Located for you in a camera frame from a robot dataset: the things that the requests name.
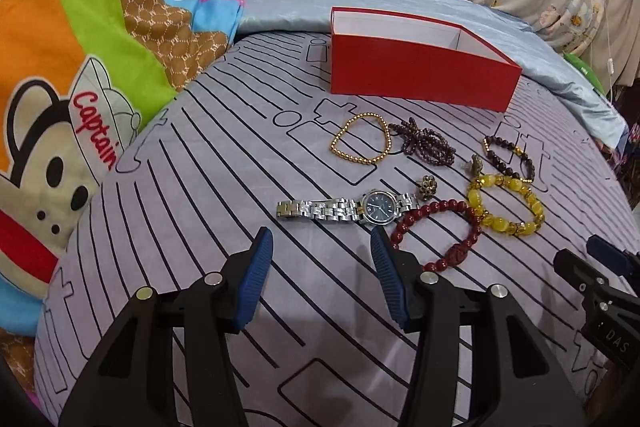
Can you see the lilac striped bedsheet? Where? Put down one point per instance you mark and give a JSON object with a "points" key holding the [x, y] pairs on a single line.
{"points": [[210, 207]]}

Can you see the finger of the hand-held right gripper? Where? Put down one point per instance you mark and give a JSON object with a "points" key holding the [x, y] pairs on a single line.
{"points": [[580, 274], [607, 252]]}

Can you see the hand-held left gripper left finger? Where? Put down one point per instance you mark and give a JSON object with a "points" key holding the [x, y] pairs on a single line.
{"points": [[252, 287]]}

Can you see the beige curtain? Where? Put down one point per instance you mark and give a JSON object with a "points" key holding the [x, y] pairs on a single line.
{"points": [[625, 7]]}

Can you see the green plastic item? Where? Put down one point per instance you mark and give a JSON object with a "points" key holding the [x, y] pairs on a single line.
{"points": [[582, 69]]}

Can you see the red cardboard box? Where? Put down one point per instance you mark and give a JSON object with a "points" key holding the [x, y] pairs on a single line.
{"points": [[415, 67]]}

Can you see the light blue satin sheet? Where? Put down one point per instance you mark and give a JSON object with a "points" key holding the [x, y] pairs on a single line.
{"points": [[285, 4]]}

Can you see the cartoon monkey blanket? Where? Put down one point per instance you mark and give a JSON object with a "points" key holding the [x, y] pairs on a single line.
{"points": [[75, 32]]}

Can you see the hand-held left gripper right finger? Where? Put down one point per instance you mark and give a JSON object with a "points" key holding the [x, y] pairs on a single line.
{"points": [[389, 282]]}

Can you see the dark patterned cloth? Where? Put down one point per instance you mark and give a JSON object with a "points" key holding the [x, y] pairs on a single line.
{"points": [[627, 147]]}

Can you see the silver wrist watch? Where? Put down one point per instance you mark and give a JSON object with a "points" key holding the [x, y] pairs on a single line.
{"points": [[380, 205]]}

